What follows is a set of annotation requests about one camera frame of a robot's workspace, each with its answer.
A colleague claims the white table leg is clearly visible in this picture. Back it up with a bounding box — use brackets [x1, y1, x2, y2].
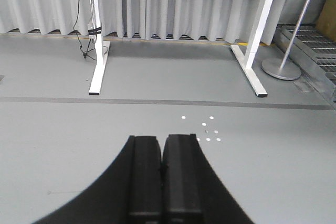
[230, 0, 273, 98]
[89, 0, 110, 95]

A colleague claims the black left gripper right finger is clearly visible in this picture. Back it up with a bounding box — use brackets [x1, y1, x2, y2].
[162, 134, 252, 223]

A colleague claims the metal grated step platform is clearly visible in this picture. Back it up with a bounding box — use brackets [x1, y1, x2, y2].
[273, 25, 335, 106]

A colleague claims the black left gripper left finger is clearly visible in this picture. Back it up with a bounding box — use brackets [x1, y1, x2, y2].
[36, 136, 162, 223]

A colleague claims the white curtain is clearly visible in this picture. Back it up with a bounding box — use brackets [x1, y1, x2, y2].
[0, 0, 331, 44]

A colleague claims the grey round-base floor stand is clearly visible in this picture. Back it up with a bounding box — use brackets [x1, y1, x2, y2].
[261, 0, 311, 81]

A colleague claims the white right table leg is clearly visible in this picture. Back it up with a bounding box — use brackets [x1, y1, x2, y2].
[230, 0, 273, 98]

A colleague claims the black hanging cable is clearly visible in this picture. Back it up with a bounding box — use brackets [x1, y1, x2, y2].
[72, 0, 109, 61]

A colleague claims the white left table leg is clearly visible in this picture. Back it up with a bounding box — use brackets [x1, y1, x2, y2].
[89, 0, 110, 95]

